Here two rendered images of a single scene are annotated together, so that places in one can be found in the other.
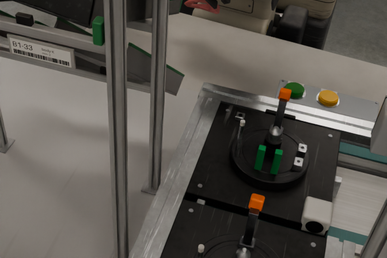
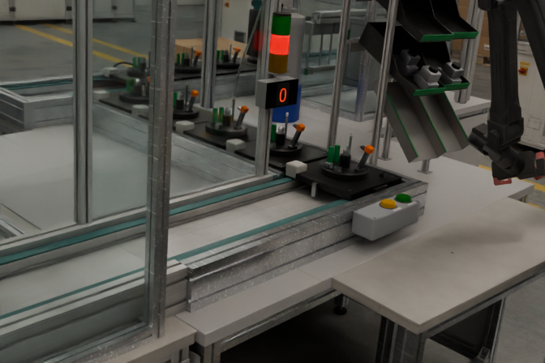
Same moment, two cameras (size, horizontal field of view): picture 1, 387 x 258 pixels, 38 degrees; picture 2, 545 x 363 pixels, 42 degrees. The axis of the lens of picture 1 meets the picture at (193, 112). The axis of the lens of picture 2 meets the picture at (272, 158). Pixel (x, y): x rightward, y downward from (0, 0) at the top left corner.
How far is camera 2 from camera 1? 2.45 m
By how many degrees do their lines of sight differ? 98
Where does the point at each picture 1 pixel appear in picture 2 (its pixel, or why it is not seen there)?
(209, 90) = (419, 183)
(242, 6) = not seen: outside the picture
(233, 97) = (407, 185)
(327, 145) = (342, 187)
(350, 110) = (372, 208)
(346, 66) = (466, 284)
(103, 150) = not seen: hidden behind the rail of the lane
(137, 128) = not seen: hidden behind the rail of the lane
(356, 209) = (298, 202)
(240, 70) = (474, 241)
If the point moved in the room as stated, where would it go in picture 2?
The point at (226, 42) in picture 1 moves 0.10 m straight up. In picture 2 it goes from (519, 249) to (526, 215)
